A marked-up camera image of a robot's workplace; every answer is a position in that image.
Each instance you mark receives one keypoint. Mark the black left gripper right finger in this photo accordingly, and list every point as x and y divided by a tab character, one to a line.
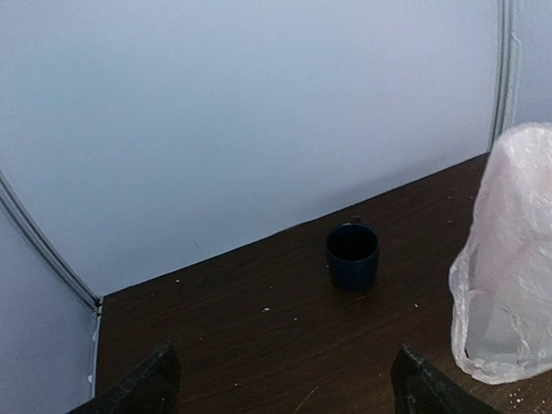
420	387

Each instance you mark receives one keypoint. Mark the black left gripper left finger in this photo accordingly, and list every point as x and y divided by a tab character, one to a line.
152	387

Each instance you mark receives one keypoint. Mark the translucent pink plastic bag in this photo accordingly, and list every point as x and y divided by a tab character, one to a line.
501	279

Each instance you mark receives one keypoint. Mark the dark blue enamel mug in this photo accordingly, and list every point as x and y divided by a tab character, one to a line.
352	253

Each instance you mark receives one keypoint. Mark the aluminium corner post left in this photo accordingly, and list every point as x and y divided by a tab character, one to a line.
64	273

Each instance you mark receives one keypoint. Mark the aluminium corner post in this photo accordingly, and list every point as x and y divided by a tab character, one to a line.
64	273
506	80

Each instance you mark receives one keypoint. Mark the aluminium corner post right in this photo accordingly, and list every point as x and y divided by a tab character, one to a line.
506	80

